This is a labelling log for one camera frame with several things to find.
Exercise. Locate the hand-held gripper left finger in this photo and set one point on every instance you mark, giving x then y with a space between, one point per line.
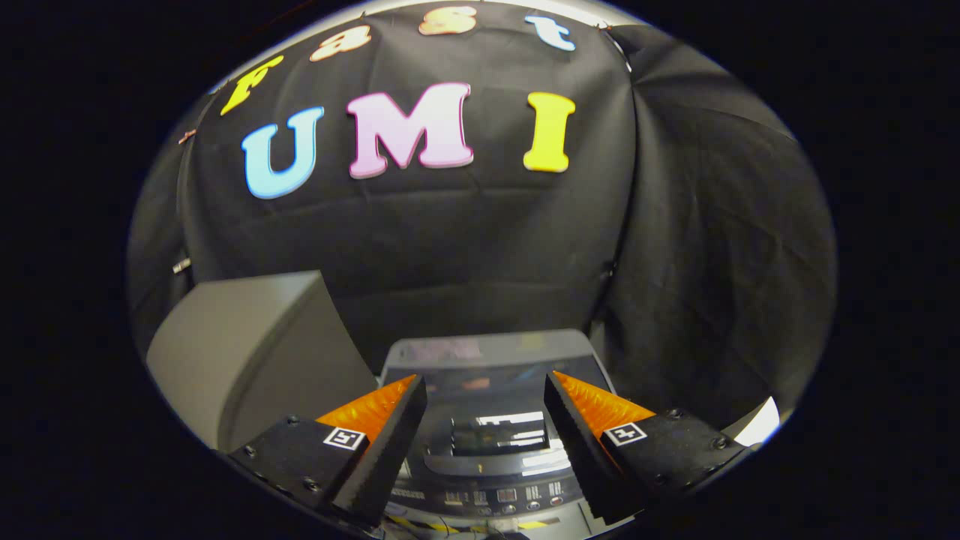
390 450

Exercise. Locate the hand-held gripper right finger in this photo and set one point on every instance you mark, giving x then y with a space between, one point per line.
581 450

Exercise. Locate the grey washing machine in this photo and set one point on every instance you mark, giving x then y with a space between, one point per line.
487 496

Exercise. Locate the grey box stand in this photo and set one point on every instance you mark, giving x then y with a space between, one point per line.
247 345

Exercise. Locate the silver backdrop clip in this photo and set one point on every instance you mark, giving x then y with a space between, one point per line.
181 265

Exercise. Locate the pink backdrop clip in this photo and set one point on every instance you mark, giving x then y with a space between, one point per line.
187 136

